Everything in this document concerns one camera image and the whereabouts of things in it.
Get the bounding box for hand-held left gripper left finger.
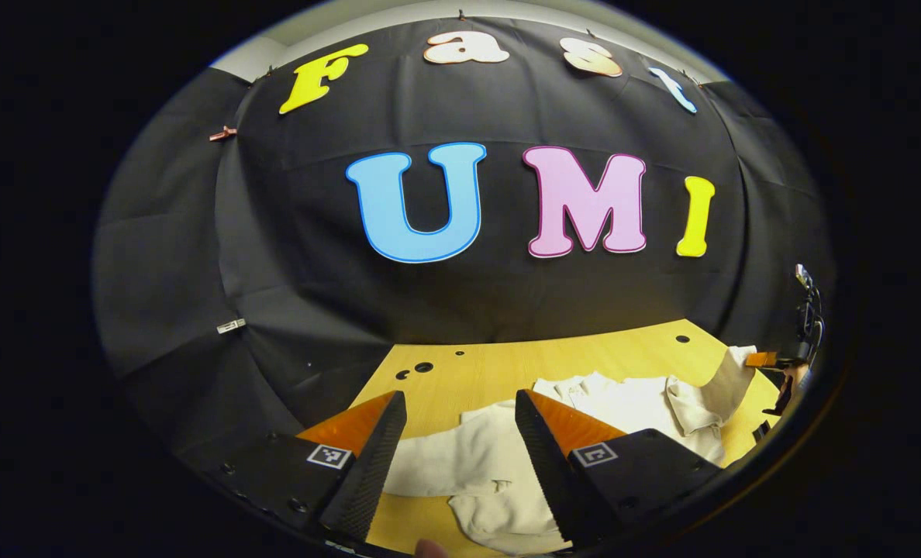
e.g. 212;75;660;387
197;390;409;543

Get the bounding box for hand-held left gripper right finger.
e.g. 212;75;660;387
515;389;725;553

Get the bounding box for white sweatshirt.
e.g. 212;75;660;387
383;345;757;556

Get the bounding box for black backdrop cloth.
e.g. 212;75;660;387
92;15;833;474

